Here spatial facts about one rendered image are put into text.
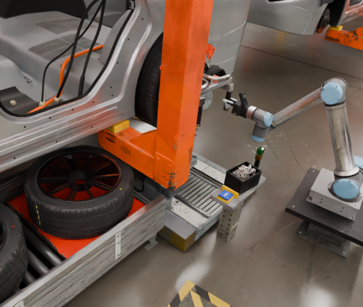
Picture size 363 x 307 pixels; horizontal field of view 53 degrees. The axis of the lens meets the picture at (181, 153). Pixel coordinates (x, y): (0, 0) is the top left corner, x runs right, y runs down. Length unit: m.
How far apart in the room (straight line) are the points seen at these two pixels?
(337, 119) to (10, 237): 1.90
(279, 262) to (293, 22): 3.09
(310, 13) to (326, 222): 2.93
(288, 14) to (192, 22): 3.16
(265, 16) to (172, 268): 3.37
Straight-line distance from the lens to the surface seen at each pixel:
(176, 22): 1.76
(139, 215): 2.21
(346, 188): 2.47
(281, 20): 4.83
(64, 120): 2.08
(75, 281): 2.12
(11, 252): 1.96
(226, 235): 2.63
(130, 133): 2.40
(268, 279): 2.55
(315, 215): 2.65
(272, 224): 2.91
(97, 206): 2.11
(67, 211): 2.11
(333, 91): 2.26
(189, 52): 1.76
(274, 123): 2.62
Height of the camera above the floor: 1.94
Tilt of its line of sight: 34 degrees down
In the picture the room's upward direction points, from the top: 7 degrees clockwise
